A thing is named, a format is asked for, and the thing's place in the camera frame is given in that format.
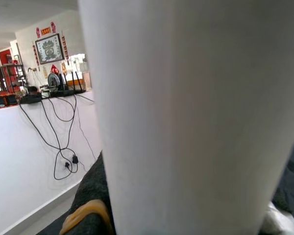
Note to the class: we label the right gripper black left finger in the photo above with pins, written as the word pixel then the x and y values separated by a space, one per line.
pixel 93 186

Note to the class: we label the white plastic table leg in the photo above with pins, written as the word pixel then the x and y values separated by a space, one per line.
pixel 186 122

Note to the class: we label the tan rubber band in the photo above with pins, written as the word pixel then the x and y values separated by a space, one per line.
pixel 88 208

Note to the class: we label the black plug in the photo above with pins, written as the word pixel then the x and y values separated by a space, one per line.
pixel 67 165
pixel 75 159

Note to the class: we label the black router with antennas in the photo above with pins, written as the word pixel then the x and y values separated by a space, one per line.
pixel 68 92

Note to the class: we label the black power strip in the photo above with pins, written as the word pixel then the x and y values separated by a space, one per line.
pixel 30 99

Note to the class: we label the decorative plate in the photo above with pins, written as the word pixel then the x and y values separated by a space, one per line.
pixel 53 80

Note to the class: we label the red diamond paper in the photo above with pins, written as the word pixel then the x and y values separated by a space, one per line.
pixel 54 69

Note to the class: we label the orange black charger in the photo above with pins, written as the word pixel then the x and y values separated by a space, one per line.
pixel 2 100

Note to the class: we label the black metal shelf rack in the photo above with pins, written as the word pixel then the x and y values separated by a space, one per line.
pixel 13 73

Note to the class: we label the red wall couplet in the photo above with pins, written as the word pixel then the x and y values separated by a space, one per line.
pixel 65 47
pixel 36 55

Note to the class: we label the framed wall picture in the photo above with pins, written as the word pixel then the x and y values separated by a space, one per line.
pixel 49 49

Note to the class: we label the red wall banner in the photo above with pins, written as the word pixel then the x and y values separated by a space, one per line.
pixel 45 30

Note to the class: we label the red wall ornament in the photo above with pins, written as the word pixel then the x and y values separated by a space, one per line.
pixel 38 32
pixel 53 27

